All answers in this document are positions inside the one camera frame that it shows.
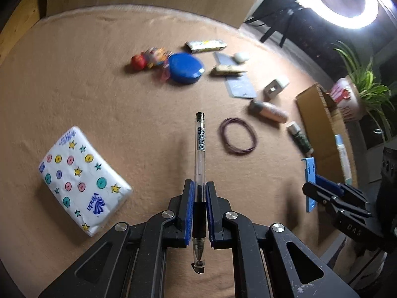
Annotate cardboard box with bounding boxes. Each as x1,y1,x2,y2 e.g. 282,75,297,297
295,82,356,184

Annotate white bottle with blue top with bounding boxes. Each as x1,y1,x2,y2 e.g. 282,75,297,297
334,134,352,184

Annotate white plug charger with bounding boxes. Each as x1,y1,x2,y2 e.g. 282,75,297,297
263,77,290,100

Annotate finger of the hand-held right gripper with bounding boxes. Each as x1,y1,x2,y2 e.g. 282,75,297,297
302,182,373,219
316,175,370,206

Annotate green spider plant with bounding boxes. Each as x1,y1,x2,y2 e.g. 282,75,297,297
333,40,393,143

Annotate brown felt mat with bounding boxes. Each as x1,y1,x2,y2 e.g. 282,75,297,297
0,3,357,298

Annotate clear black gel pen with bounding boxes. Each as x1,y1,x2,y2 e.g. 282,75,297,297
192,112,208,275

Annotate ring light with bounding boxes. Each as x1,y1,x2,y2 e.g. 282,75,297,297
292,0,379,29

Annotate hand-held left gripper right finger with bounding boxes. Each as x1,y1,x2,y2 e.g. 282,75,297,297
205,181,360,298

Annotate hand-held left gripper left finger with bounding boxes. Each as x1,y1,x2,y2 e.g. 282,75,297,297
39,179,196,298

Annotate white yellow snack bar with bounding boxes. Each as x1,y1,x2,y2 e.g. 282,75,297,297
185,39,228,53

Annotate dark blue card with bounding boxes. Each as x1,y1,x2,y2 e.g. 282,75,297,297
213,51,258,99

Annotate white patterned tissue pack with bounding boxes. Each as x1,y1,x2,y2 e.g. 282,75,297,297
38,126,133,237

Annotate blue round lid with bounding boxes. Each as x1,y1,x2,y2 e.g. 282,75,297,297
167,53,205,84

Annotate black tripod stand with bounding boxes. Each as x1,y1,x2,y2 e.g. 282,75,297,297
261,3,298,47

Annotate small red ball toy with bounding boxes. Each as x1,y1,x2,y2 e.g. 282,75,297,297
131,54,148,70

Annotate purple rubber band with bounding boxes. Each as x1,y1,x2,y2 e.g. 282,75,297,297
219,117,258,156

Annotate white red flower pot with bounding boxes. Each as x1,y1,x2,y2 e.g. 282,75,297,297
330,77,366,121

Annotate green white glue stick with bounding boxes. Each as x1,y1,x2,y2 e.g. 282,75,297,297
287,121,314,157

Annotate small pink bottle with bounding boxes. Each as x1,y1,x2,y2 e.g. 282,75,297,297
248,98,289,124

